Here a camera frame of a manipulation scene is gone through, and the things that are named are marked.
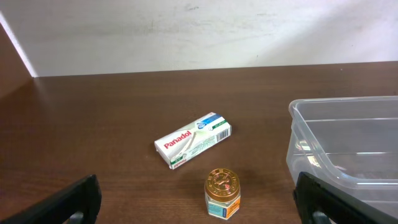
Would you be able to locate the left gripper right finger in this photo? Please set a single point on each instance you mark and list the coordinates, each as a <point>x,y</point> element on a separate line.
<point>319,202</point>

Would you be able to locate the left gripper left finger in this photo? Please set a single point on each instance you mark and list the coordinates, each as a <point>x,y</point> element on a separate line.
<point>80,202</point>

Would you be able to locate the clear plastic container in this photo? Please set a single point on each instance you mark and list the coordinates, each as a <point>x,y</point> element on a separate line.
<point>351,143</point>

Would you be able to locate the gold lid balm jar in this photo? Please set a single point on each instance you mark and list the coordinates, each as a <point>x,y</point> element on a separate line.
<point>222,193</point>

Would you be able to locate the white Panadol box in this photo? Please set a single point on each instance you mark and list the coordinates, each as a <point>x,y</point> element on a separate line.
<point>189,141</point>

